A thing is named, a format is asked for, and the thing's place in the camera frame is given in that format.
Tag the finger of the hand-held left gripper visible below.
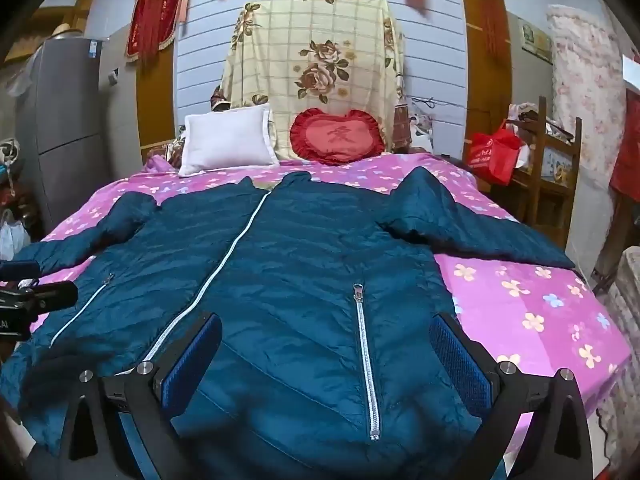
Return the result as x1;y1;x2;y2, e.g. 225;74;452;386
0;281;79;322
0;260;42;281

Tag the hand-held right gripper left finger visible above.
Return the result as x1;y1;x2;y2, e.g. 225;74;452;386
59;312;223;480

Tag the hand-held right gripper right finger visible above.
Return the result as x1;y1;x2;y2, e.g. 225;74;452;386
430;312;596;480

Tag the teal puffer jacket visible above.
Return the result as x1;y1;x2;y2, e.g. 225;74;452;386
0;169;576;480

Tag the white plastic bag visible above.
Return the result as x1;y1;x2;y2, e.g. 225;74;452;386
0;207;31;261

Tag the pink floral blanket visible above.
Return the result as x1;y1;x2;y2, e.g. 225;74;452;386
30;152;633;461

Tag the grey refrigerator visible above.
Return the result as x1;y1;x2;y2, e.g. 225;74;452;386
15;35;108;233

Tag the wooden chair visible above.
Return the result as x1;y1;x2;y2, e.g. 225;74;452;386
505;96;583;251

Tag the red shopping bag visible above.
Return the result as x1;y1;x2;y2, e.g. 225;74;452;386
465;120;523;186

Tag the white pillow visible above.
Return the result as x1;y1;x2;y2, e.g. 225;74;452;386
177;104;280;177

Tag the red heart cushion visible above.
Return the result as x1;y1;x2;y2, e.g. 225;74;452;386
289;107;387;166

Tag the red hanging cloth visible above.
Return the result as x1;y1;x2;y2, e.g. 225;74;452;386
610;110;640;201

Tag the pale floral curtain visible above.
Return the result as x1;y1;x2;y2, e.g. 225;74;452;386
545;5;631;271

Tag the cream rose print cloth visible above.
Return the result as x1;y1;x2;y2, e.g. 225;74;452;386
220;0;406;161

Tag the red tasselled wall banner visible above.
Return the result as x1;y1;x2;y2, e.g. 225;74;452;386
125;0;193;63

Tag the small wall poster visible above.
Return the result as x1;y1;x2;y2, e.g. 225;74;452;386
520;17;553;63

